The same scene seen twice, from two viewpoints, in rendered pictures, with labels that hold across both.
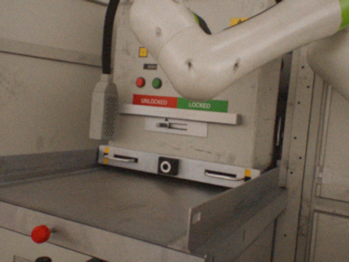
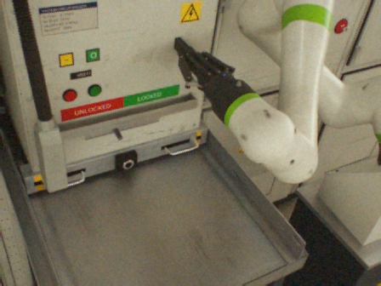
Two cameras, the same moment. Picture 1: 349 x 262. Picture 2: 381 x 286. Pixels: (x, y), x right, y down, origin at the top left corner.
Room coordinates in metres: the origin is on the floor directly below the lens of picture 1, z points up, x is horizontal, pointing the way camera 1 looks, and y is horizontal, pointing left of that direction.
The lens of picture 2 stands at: (0.50, 0.71, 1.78)
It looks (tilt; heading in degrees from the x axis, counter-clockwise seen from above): 41 degrees down; 299
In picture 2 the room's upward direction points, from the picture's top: 8 degrees clockwise
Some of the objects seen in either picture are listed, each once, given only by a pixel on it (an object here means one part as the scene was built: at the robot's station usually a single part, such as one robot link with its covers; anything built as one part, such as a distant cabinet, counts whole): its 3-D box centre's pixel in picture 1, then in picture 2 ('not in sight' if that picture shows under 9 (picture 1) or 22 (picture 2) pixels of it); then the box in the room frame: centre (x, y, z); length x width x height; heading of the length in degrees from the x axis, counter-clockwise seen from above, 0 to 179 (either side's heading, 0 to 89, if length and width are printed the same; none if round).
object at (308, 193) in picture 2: not in sight; (372, 207); (0.46, -0.46, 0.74); 0.38 x 0.32 x 0.02; 64
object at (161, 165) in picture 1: (167, 166); (127, 161); (1.08, 0.02, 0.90); 0.06 x 0.03 x 0.05; 63
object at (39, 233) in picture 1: (44, 232); not in sight; (0.67, 0.22, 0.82); 0.04 x 0.03 x 0.03; 153
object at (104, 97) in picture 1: (104, 111); (50, 153); (1.14, 0.22, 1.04); 0.08 x 0.05 x 0.17; 153
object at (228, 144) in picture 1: (178, 81); (124, 82); (1.10, 0.00, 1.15); 0.48 x 0.01 x 0.48; 63
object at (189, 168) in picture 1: (173, 165); (121, 152); (1.12, 0.00, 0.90); 0.54 x 0.05 x 0.06; 63
